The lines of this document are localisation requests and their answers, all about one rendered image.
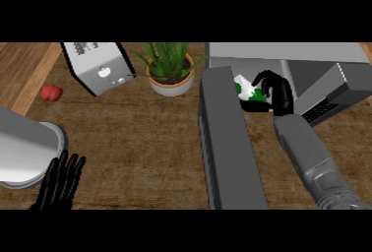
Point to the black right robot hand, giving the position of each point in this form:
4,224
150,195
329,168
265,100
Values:
282,93

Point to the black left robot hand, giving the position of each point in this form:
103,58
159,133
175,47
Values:
57,183

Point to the white and green milk carton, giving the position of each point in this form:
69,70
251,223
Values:
248,89

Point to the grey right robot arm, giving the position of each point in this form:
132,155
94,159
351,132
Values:
314,164

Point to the grey microwave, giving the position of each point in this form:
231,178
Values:
310,78

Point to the dark grey microwave door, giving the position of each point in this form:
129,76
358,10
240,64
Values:
230,144

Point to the green plant in pot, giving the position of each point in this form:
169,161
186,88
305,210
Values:
168,70

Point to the red bell pepper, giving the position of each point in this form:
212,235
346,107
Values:
50,93

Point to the silver toaster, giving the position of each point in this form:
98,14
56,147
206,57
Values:
98,67

